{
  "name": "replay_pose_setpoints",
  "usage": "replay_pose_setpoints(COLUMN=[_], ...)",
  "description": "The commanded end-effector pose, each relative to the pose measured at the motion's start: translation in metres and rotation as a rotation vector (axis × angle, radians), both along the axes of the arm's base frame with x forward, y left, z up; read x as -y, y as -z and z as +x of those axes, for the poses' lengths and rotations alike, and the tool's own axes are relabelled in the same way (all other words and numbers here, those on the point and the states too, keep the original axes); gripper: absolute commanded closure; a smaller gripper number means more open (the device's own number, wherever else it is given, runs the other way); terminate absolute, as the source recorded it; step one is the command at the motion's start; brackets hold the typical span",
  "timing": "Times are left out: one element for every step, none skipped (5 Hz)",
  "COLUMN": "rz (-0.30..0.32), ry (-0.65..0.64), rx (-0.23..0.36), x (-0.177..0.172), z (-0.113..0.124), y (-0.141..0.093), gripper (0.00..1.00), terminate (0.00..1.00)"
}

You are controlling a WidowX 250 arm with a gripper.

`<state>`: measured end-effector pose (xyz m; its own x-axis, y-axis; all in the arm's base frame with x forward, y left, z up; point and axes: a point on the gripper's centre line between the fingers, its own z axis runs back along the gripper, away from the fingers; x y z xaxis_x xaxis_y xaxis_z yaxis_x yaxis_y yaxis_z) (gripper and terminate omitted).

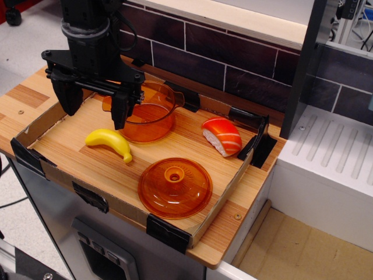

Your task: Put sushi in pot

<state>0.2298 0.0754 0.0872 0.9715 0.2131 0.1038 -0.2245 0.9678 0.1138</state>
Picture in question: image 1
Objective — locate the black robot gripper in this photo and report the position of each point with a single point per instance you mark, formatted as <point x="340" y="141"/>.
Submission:
<point x="97" y="66"/>

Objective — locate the salmon nigiri sushi toy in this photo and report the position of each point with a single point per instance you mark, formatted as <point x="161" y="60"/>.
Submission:
<point x="223" y="135"/>

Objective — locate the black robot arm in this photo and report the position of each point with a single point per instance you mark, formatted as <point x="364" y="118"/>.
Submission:
<point x="93" y="20"/>

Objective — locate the orange transparent plastic pot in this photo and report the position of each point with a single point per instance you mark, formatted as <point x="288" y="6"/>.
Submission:
<point x="154" y="118"/>

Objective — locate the cardboard fence with black tape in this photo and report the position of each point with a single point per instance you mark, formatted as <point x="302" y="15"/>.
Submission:
<point x="57" y="142"/>

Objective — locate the orange transparent pot lid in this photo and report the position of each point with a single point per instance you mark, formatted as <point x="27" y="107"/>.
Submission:
<point x="175" y="188"/>

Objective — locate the yellow plastic banana toy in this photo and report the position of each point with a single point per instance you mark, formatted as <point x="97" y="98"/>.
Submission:
<point x="111" y="139"/>

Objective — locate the black caster wheel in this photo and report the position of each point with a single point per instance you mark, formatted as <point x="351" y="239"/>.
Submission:
<point x="13" y="17"/>

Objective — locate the grey oven front panel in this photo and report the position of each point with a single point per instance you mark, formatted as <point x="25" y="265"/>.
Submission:
<point x="106" y="259"/>

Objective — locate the white sink drainboard unit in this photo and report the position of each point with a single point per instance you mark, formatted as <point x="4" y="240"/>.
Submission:
<point x="323" y="176"/>

